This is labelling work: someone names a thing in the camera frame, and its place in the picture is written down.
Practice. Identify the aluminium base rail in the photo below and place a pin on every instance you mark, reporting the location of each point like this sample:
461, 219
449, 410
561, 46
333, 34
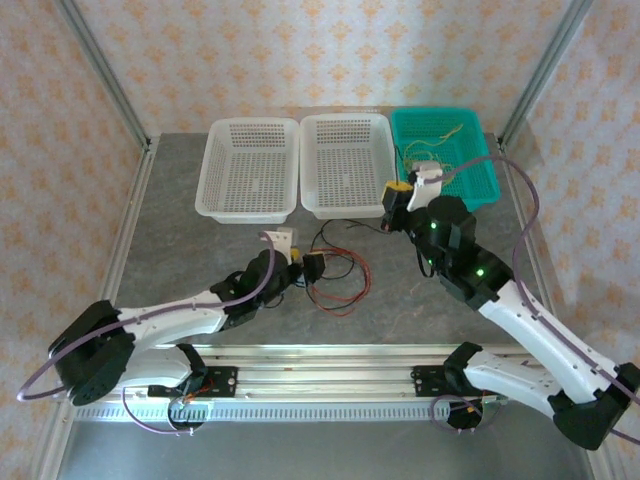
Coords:
325, 370

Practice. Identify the aluminium frame post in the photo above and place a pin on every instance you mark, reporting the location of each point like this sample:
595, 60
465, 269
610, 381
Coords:
547, 65
102, 65

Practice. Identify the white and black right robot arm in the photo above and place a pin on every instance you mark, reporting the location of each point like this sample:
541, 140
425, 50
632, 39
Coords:
540, 340

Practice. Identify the white perforated plastic basket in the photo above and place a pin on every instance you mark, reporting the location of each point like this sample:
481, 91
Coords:
250, 170
350, 167

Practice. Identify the aluminium table side rail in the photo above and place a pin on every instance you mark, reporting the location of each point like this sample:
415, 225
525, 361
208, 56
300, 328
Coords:
515, 190
136, 200

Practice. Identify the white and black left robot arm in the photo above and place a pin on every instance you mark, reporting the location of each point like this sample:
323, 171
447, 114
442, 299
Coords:
175, 320

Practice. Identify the grey metal sheet panel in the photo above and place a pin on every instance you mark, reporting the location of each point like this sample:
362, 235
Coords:
320, 450

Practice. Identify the teal perforated plastic basket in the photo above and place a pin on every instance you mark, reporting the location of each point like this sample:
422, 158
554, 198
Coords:
470, 150

